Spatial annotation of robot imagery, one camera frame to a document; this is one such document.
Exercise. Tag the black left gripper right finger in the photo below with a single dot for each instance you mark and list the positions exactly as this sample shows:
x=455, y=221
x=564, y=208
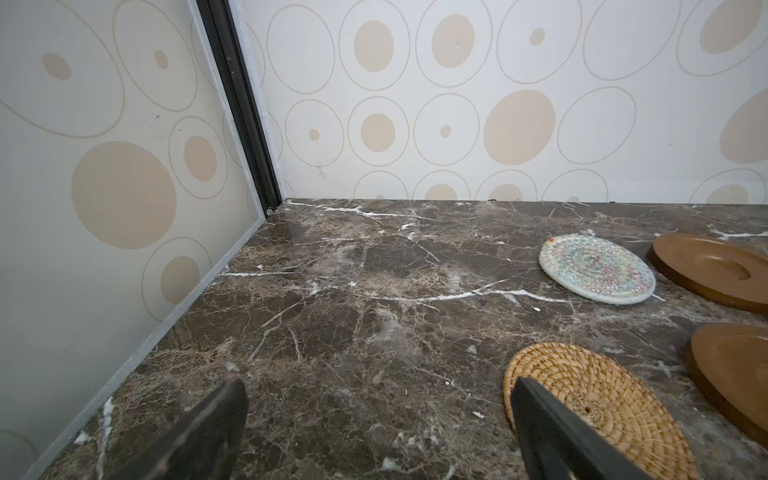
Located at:
x=556, y=444

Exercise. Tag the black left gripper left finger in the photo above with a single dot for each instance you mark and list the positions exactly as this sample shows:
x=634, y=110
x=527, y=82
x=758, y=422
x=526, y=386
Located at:
x=203, y=444

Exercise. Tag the woven rattan round coaster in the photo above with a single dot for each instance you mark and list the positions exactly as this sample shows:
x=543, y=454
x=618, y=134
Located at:
x=611, y=400

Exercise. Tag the white multicolour stitched coaster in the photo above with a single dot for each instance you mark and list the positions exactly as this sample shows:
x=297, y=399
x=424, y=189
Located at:
x=597, y=269

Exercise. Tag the brown wooden coaster near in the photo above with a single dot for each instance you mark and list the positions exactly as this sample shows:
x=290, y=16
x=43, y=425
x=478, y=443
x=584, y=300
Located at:
x=728, y=364

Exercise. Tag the brown wooden coaster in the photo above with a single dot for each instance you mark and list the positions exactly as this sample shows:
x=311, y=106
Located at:
x=717, y=270
x=728, y=364

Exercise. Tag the brown wooden coaster far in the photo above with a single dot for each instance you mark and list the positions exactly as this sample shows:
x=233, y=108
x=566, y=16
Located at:
x=717, y=270

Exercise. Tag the black corner frame post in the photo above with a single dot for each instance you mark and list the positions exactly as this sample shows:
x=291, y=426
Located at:
x=228, y=51

